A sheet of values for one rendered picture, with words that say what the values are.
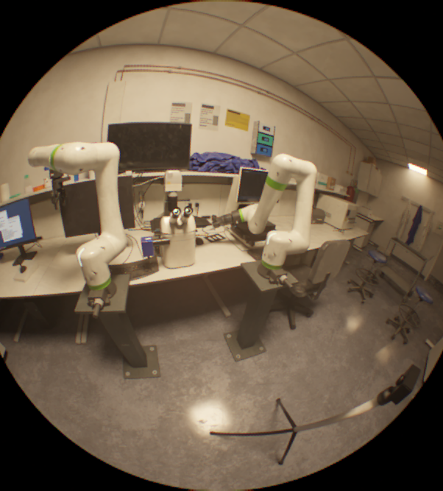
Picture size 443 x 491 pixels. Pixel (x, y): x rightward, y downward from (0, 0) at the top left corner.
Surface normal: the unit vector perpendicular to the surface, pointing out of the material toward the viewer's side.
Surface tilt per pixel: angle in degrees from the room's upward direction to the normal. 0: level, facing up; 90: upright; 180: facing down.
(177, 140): 86
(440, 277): 90
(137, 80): 90
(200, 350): 0
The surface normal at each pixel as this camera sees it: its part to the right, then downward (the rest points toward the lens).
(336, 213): -0.90, 0.12
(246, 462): 0.09, -0.88
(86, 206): 0.43, 0.39
